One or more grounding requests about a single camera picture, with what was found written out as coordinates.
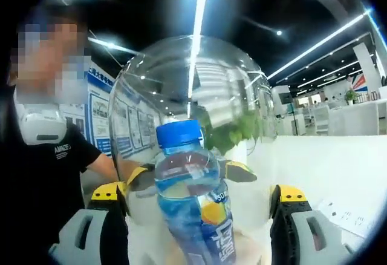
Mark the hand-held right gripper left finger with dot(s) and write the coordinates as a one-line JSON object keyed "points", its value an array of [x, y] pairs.
{"points": [[78, 234]]}

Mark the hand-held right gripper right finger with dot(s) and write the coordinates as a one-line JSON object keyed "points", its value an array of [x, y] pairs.
{"points": [[305, 234]]}

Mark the blue Mizone drink bottle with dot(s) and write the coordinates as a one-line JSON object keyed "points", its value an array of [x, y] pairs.
{"points": [[193, 204]]}

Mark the clear glass dome cover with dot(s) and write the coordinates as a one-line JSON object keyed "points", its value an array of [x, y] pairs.
{"points": [[169, 74]]}

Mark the white plant pot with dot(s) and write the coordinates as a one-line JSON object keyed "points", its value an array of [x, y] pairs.
{"points": [[242, 153]]}

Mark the green leafy plant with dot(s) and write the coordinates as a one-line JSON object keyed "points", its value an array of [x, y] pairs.
{"points": [[245, 129]]}

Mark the white power strip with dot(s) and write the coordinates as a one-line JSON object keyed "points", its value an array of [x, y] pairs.
{"points": [[347, 218]]}

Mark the person's black shirt torso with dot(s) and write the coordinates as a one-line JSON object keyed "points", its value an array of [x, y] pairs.
{"points": [[39, 186]]}

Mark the black stand with screen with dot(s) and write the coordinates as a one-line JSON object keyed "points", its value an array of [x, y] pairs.
{"points": [[290, 107]]}

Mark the white worn neck device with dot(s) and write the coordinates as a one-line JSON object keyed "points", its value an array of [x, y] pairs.
{"points": [[39, 123]]}

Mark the small distant potted plant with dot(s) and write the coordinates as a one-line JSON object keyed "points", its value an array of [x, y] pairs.
{"points": [[351, 96]]}

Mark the blue white wall poster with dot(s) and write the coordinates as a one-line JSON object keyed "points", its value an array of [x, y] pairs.
{"points": [[127, 126]]}

